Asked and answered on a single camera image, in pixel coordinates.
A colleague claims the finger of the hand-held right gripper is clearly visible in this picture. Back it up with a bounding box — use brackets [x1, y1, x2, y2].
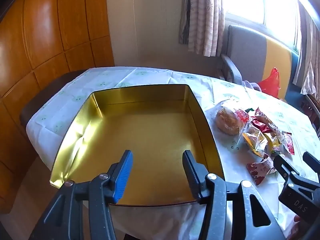
[302, 151, 320, 176]
[273, 154, 300, 183]

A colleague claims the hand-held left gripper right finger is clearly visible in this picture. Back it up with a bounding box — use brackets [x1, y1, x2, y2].
[182, 150, 285, 240]

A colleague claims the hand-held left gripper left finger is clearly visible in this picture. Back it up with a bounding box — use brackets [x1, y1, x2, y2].
[30, 150, 134, 240]

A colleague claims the red clear bar packet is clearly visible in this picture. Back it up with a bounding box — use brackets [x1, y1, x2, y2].
[279, 130, 296, 156]

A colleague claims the red round-pattern snack packet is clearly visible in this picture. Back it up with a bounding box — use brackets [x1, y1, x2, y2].
[246, 155, 278, 187]

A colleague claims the orange clear pastry packet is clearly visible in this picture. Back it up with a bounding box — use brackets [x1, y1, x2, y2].
[241, 129, 269, 158]

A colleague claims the maroon gold-lined tin box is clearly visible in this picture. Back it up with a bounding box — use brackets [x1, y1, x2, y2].
[49, 84, 225, 207]

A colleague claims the dark maroon snack packet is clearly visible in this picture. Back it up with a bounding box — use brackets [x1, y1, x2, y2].
[251, 120, 272, 133]

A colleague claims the clear round pastry packet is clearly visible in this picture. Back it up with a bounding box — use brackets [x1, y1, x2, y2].
[209, 100, 250, 135]

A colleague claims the person's right hand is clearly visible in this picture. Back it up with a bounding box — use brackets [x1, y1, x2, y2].
[292, 214, 320, 240]

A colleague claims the red plastic bag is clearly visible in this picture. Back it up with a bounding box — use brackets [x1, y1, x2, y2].
[257, 67, 281, 98]

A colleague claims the pale pink cloth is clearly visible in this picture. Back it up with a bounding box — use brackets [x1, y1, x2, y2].
[242, 80, 262, 92]

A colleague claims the white green-print tablecloth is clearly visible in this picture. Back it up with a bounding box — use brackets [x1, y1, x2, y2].
[26, 66, 320, 240]

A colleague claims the beige patterned curtain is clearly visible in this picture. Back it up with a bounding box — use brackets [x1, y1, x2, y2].
[292, 2, 320, 95]
[179, 0, 227, 57]

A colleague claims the dark brown table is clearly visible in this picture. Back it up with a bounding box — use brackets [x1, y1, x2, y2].
[20, 70, 88, 130]

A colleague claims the grey yellow blue armchair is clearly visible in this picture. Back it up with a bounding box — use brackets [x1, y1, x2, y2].
[220, 25, 320, 135]

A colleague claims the window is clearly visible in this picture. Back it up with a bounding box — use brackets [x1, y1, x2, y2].
[225, 0, 300, 50]

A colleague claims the wooden wardrobe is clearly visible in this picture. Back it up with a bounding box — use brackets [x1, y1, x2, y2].
[0, 0, 115, 215]

